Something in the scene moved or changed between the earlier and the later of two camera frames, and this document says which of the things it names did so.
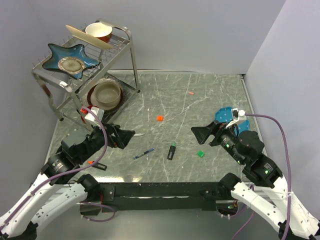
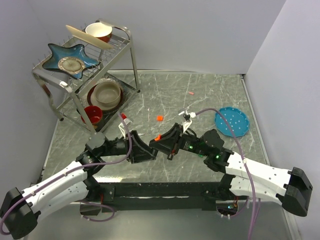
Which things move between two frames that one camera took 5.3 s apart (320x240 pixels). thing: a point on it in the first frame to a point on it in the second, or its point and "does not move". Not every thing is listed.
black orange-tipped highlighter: [98, 165] to [158, 138]
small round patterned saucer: [71, 65] does not move
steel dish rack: [89, 75] does not move
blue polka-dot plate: [225, 114] does not move
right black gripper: [201, 132] to [170, 141]
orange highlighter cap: [159, 118] does not move
